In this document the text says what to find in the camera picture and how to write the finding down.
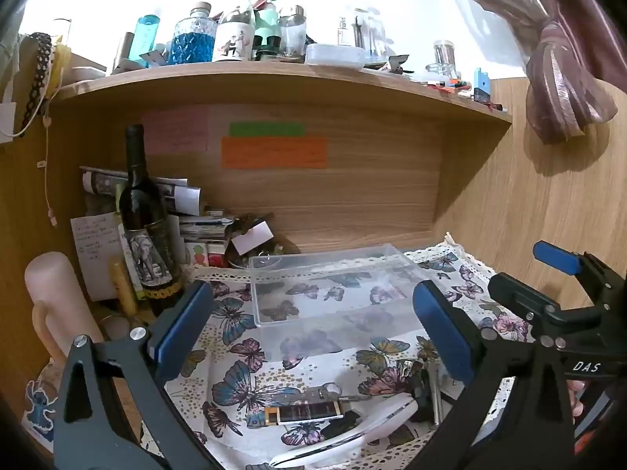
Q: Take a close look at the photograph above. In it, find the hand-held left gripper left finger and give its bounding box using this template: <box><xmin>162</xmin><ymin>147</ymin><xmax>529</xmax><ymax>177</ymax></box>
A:
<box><xmin>54</xmin><ymin>280</ymin><xmax>231</xmax><ymax>470</ymax></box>

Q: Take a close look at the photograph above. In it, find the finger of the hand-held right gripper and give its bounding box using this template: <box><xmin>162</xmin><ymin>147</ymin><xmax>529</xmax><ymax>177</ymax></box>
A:
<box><xmin>533</xmin><ymin>241</ymin><xmax>627</xmax><ymax>304</ymax></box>
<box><xmin>489</xmin><ymin>274</ymin><xmax>608</xmax><ymax>338</ymax></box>

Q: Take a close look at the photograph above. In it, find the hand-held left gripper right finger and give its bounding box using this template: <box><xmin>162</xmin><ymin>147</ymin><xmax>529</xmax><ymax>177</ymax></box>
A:
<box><xmin>412</xmin><ymin>280</ymin><xmax>576</xmax><ymax>470</ymax></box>

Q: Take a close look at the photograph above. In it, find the black key fob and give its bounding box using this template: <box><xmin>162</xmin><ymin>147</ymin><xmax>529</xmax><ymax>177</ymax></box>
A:
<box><xmin>404</xmin><ymin>360</ymin><xmax>432</xmax><ymax>414</ymax></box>

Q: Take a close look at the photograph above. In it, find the white electric shaver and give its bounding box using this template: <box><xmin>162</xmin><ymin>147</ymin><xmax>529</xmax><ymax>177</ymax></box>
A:
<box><xmin>268</xmin><ymin>396</ymin><xmax>419</xmax><ymax>468</ymax></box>

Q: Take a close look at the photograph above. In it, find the clear plastic container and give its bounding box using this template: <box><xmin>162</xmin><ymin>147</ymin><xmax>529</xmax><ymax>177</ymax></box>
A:
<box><xmin>248</xmin><ymin>243</ymin><xmax>427</xmax><ymax>329</ymax></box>

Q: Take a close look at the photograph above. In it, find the small black object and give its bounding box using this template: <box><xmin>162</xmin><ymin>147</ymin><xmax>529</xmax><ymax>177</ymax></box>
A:
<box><xmin>318</xmin><ymin>411</ymin><xmax>363</xmax><ymax>439</ymax></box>

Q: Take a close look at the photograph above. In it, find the striped rectangular lighter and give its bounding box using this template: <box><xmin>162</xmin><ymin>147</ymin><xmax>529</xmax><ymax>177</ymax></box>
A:
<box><xmin>265</xmin><ymin>399</ymin><xmax>344</xmax><ymax>427</ymax></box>

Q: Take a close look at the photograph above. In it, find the person's right hand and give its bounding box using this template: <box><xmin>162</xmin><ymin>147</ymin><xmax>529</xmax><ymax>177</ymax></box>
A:
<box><xmin>567</xmin><ymin>379</ymin><xmax>587</xmax><ymax>424</ymax></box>

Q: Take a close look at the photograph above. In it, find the yellow candle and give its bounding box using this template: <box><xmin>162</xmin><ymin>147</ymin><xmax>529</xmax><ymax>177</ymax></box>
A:
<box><xmin>114</xmin><ymin>262</ymin><xmax>138</xmax><ymax>316</ymax></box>

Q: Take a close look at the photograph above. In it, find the stack of books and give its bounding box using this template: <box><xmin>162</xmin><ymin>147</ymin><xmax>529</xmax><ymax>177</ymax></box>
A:
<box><xmin>179</xmin><ymin>210</ymin><xmax>236</xmax><ymax>268</ymax></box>

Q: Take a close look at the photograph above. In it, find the dark wine bottle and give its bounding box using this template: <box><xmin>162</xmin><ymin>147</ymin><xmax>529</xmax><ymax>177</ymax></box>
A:
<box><xmin>118</xmin><ymin>124</ymin><xmax>186</xmax><ymax>316</ymax></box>

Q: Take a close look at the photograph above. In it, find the white handwritten note paper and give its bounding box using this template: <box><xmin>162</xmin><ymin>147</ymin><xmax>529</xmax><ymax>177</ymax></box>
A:
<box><xmin>71</xmin><ymin>213</ymin><xmax>123</xmax><ymax>302</ymax></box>

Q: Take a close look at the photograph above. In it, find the white paper tag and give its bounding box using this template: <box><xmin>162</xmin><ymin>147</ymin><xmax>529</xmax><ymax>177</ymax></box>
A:
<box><xmin>231</xmin><ymin>222</ymin><xmax>274</xmax><ymax>255</ymax></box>

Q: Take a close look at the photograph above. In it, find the pale pink cylinder object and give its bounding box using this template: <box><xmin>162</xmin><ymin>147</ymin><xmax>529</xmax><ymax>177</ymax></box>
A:
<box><xmin>24</xmin><ymin>252</ymin><xmax>106</xmax><ymax>368</ymax></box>

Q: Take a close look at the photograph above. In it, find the butterfly print tablecloth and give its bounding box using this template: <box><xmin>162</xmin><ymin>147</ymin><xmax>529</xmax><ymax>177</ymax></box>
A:
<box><xmin>140</xmin><ymin>232</ymin><xmax>535</xmax><ymax>470</ymax></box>

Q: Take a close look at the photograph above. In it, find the rolled newspaper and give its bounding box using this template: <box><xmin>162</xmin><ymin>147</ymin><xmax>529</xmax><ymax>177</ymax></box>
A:
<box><xmin>80</xmin><ymin>166</ymin><xmax>204</xmax><ymax>216</ymax></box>

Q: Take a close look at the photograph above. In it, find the blue cartoon sticker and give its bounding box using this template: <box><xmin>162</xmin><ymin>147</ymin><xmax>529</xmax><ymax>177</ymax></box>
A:
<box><xmin>24</xmin><ymin>379</ymin><xmax>60</xmax><ymax>446</ymax></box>

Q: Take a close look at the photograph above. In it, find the blue plastic box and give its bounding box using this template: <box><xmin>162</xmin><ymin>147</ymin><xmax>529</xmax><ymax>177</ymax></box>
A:
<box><xmin>473</xmin><ymin>67</ymin><xmax>492</xmax><ymax>101</ymax></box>

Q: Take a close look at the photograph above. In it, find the pink sticky note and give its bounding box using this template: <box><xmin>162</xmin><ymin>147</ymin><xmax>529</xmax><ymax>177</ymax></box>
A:
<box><xmin>142</xmin><ymin>108</ymin><xmax>209</xmax><ymax>154</ymax></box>

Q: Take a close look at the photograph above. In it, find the orange sticky note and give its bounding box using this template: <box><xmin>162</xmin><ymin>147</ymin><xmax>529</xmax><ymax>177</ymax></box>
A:
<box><xmin>221</xmin><ymin>136</ymin><xmax>328</xmax><ymax>170</ymax></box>

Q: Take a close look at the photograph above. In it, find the mauve curtain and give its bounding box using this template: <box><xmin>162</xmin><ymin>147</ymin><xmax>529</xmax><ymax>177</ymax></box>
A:
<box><xmin>441</xmin><ymin>0</ymin><xmax>619</xmax><ymax>145</ymax></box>

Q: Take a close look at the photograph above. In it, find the green sticky note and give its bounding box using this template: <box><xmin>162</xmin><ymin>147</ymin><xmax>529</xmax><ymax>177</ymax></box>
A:
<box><xmin>229</xmin><ymin>121</ymin><xmax>305</xmax><ymax>137</ymax></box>

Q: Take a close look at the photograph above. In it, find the wooden shelf board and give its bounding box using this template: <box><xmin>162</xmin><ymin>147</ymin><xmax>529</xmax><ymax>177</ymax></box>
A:
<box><xmin>49</xmin><ymin>61</ymin><xmax>513</xmax><ymax>123</ymax></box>

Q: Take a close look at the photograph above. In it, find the cardboard tube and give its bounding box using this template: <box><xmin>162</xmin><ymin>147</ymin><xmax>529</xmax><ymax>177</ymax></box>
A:
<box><xmin>112</xmin><ymin>32</ymin><xmax>135</xmax><ymax>74</ymax></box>

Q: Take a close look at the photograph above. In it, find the yellow cloth item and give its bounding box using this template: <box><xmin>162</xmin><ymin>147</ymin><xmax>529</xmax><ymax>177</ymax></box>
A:
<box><xmin>51</xmin><ymin>44</ymin><xmax>72</xmax><ymax>94</ymax></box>

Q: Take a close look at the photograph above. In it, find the blue diamond glass bottle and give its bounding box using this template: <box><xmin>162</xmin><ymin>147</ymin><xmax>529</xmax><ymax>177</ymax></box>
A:
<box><xmin>171</xmin><ymin>2</ymin><xmax>219</xmax><ymax>64</ymax></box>

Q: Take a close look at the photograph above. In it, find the turquoise bottle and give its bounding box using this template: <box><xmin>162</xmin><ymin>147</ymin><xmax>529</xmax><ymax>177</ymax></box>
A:
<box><xmin>128</xmin><ymin>14</ymin><xmax>161</xmax><ymax>67</ymax></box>

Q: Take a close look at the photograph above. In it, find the clear packet of tools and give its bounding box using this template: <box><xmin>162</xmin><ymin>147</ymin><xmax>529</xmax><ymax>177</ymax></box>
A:
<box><xmin>338</xmin><ymin>8</ymin><xmax>388</xmax><ymax>60</ymax></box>

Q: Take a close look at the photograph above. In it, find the clear bottle with white label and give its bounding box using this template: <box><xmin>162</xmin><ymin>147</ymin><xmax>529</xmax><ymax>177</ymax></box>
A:
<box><xmin>212</xmin><ymin>0</ymin><xmax>256</xmax><ymax>62</ymax></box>

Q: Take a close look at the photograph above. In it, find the white lidded plastic box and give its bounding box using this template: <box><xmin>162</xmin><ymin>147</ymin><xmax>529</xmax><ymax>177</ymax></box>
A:
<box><xmin>304</xmin><ymin>43</ymin><xmax>368</xmax><ymax>67</ymax></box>

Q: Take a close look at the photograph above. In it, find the black lace headband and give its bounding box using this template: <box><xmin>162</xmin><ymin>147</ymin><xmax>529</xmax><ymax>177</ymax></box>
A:
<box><xmin>20</xmin><ymin>33</ymin><xmax>54</xmax><ymax>128</ymax></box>

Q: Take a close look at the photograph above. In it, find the mint green bottle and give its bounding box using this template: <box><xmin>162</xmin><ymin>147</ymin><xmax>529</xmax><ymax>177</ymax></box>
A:
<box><xmin>252</xmin><ymin>0</ymin><xmax>282</xmax><ymax>57</ymax></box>

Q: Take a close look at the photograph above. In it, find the clear glass jar metal lid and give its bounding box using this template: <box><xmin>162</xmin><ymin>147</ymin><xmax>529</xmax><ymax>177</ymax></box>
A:
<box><xmin>279</xmin><ymin>6</ymin><xmax>307</xmax><ymax>57</ymax></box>

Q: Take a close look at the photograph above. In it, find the beige hanging cord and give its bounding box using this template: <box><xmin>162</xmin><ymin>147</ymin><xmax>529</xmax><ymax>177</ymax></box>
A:
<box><xmin>42</xmin><ymin>103</ymin><xmax>60</xmax><ymax>226</ymax></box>

